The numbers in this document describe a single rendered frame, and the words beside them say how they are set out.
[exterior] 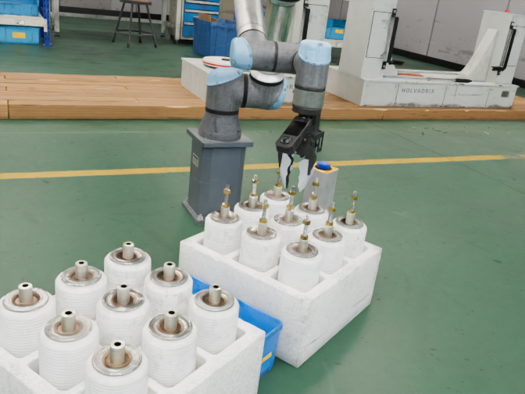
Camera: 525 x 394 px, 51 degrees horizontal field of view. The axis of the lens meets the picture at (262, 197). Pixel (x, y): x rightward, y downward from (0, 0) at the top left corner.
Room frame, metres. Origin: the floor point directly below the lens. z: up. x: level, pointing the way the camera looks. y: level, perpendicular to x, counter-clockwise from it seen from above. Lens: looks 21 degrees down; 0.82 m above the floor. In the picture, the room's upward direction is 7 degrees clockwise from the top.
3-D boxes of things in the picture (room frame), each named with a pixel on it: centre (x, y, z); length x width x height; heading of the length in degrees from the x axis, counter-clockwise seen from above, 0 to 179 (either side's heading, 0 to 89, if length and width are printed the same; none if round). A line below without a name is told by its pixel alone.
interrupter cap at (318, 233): (1.24, -0.17, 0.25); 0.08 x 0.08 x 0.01
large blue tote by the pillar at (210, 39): (6.04, 0.68, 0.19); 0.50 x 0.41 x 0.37; 32
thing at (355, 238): (1.34, -0.24, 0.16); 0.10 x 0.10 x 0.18
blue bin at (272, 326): (1.07, 0.07, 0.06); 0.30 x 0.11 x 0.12; 57
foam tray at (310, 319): (1.30, -0.07, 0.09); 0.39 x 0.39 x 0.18; 56
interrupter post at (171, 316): (0.79, 0.13, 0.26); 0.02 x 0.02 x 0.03
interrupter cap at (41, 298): (0.81, 0.39, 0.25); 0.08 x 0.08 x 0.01
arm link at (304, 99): (1.32, -0.08, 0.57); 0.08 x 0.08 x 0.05
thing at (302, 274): (1.14, -0.11, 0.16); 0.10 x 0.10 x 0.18
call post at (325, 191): (1.59, -0.17, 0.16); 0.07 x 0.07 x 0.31; 56
